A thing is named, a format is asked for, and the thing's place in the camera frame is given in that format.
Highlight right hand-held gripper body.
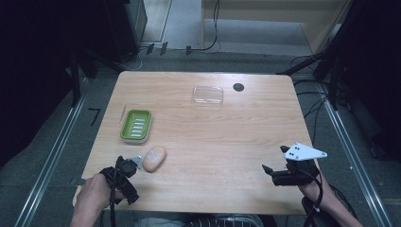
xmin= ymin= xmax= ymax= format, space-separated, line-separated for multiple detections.
xmin=270 ymin=142 xmax=328 ymax=187

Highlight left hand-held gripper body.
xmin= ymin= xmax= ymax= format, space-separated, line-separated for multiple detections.
xmin=99 ymin=154 xmax=144 ymax=205

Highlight beige soap bar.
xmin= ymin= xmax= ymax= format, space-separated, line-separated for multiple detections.
xmin=142 ymin=145 xmax=167 ymax=174

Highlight green soap dish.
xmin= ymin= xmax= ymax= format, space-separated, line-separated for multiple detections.
xmin=119 ymin=108 xmax=153 ymax=146

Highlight person's right hand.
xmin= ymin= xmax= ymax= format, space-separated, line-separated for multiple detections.
xmin=298 ymin=176 xmax=331 ymax=206

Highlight person's left hand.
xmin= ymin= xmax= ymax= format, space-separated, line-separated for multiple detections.
xmin=75 ymin=172 xmax=126 ymax=218

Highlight clear plastic lid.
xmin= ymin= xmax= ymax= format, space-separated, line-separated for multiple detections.
xmin=191 ymin=85 xmax=225 ymax=108

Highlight black metal stand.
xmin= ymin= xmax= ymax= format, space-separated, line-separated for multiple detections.
xmin=276 ymin=29 xmax=346 ymax=112
xmin=69 ymin=48 xmax=98 ymax=109

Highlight dark cabinet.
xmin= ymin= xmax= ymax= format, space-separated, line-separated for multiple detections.
xmin=103 ymin=0 xmax=148 ymax=63

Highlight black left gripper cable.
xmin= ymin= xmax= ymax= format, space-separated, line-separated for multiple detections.
xmin=108 ymin=159 xmax=121 ymax=227

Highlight black floor cables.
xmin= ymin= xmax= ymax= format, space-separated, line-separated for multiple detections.
xmin=289 ymin=54 xmax=332 ymax=147

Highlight metal floor rail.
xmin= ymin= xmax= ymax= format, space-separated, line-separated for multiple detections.
xmin=12 ymin=79 xmax=91 ymax=227
xmin=316 ymin=82 xmax=395 ymax=227

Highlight white floor cable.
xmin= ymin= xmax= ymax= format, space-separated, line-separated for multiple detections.
xmin=120 ymin=46 xmax=149 ymax=72

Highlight black hanging cable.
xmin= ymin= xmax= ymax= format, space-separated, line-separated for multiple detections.
xmin=188 ymin=0 xmax=221 ymax=53

